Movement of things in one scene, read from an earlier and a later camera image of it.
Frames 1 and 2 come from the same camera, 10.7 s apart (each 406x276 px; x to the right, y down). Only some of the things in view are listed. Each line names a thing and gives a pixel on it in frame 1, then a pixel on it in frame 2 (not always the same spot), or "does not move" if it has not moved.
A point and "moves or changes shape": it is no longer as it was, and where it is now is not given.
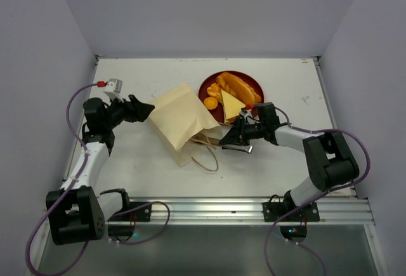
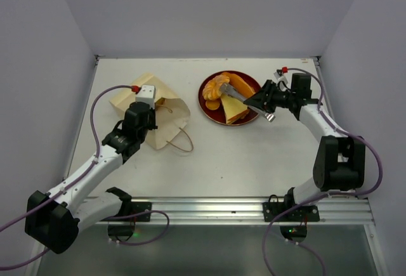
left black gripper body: x=117 y=113 to x=150 y=125
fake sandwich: x=231 y=108 does not move
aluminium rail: x=349 y=210 does not move
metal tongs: x=248 y=148 to x=234 y=93
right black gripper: x=241 y=132 to x=268 y=97
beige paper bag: x=179 y=119 moves or changes shape
